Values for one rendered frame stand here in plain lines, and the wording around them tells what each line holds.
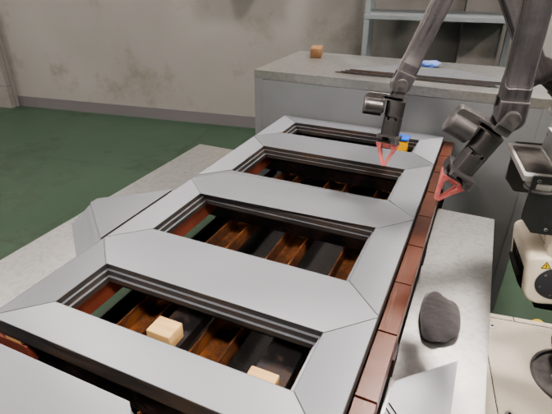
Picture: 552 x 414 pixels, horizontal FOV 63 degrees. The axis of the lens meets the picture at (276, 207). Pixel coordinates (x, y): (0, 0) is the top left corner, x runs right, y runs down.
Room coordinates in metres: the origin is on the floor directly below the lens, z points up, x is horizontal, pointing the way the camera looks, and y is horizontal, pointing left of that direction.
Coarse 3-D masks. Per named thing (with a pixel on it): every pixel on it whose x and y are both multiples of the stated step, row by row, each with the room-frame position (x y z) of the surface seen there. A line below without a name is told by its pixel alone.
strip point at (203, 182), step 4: (224, 172) 1.44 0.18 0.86; (204, 176) 1.41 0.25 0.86; (208, 176) 1.41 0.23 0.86; (212, 176) 1.41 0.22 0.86; (216, 176) 1.41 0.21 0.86; (220, 176) 1.41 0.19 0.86; (192, 180) 1.38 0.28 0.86; (196, 180) 1.38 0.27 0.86; (200, 180) 1.38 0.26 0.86; (204, 180) 1.38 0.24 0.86; (208, 180) 1.38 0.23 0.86; (212, 180) 1.38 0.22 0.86; (216, 180) 1.38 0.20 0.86; (196, 184) 1.35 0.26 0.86; (200, 184) 1.35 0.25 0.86; (204, 184) 1.35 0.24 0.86; (208, 184) 1.35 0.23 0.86; (200, 188) 1.31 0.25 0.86; (204, 188) 1.31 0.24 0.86; (200, 192) 1.28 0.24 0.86
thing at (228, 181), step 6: (228, 174) 1.43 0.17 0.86; (234, 174) 1.43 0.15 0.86; (222, 180) 1.38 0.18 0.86; (228, 180) 1.38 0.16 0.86; (234, 180) 1.38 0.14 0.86; (240, 180) 1.38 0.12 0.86; (210, 186) 1.33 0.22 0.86; (216, 186) 1.33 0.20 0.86; (222, 186) 1.33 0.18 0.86; (228, 186) 1.33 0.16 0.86; (234, 186) 1.33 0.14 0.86; (204, 192) 1.28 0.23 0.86; (210, 192) 1.29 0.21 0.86; (216, 192) 1.29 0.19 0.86; (222, 192) 1.29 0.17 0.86; (228, 192) 1.29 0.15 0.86
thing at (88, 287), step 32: (288, 128) 1.94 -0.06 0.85; (320, 128) 1.96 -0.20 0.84; (256, 160) 1.62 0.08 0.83; (288, 160) 1.65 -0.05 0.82; (320, 160) 1.60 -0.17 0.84; (160, 224) 1.09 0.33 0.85; (320, 224) 1.13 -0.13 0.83; (352, 224) 1.10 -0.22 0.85; (96, 288) 0.84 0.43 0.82; (160, 288) 0.82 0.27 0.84; (0, 320) 0.70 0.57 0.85; (256, 320) 0.72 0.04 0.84; (64, 352) 0.63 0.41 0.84; (128, 384) 0.56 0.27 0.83
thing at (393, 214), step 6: (390, 204) 1.21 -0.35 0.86; (384, 210) 1.17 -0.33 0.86; (390, 210) 1.17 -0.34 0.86; (396, 210) 1.17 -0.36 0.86; (402, 210) 1.17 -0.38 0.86; (384, 216) 1.14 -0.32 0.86; (390, 216) 1.14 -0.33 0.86; (396, 216) 1.14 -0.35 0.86; (402, 216) 1.14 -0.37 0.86; (384, 222) 1.10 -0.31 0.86; (390, 222) 1.10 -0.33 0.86; (396, 222) 1.10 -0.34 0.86
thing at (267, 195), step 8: (264, 184) 1.35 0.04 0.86; (272, 184) 1.35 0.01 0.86; (280, 184) 1.35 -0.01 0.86; (288, 184) 1.35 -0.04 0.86; (256, 192) 1.29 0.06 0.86; (264, 192) 1.29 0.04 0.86; (272, 192) 1.29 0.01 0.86; (280, 192) 1.29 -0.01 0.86; (256, 200) 1.23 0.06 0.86; (264, 200) 1.23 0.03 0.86; (272, 200) 1.23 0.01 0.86
